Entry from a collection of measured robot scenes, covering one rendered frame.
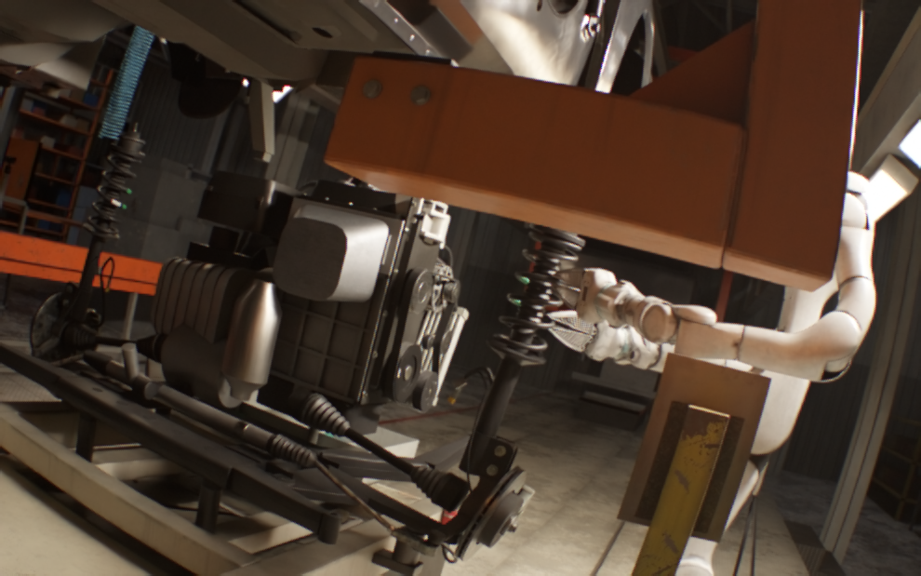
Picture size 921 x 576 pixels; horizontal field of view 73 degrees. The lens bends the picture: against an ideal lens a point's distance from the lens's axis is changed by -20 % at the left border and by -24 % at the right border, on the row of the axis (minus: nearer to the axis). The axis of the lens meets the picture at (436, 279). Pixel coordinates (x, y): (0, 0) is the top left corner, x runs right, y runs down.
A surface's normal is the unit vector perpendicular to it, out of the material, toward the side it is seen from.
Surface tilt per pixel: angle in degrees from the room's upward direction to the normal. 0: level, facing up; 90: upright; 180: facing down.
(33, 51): 96
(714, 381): 90
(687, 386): 90
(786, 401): 92
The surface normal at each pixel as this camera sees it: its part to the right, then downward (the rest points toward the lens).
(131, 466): 0.91, 0.23
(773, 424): -0.16, -0.03
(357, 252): 0.72, 0.18
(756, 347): -0.47, -0.10
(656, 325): -0.86, -0.08
